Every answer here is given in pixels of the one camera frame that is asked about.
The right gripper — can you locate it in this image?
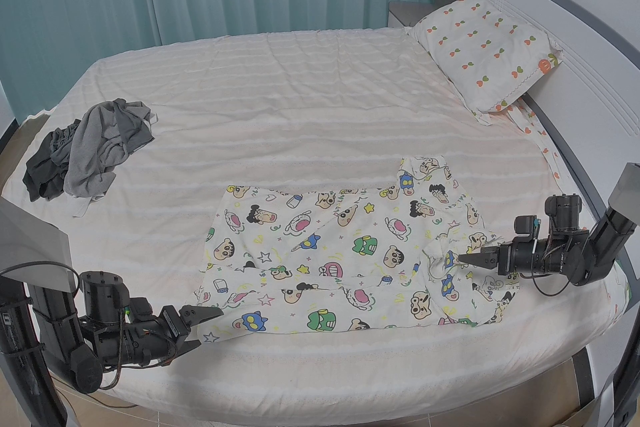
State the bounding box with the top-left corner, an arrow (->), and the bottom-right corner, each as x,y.
498,239 -> 547,276

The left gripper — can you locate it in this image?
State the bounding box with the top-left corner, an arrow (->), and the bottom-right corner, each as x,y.
127,306 -> 224,366

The white printed pyjama top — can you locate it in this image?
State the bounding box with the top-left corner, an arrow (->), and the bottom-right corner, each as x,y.
194,156 -> 521,347

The pile of clothes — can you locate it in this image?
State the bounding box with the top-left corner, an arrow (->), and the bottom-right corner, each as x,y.
22,98 -> 158,218

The white printed pillow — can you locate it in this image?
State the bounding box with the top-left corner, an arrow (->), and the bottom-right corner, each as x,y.
410,0 -> 563,114

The bed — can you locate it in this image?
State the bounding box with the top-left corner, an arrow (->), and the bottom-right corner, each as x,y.
0,0 -> 640,416

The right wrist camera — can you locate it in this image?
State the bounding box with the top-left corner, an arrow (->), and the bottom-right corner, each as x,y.
515,215 -> 541,241

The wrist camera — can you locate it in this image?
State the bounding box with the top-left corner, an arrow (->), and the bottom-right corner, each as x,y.
515,215 -> 541,241
126,297 -> 155,322

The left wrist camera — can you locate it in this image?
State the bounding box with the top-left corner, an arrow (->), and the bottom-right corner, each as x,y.
126,297 -> 155,322

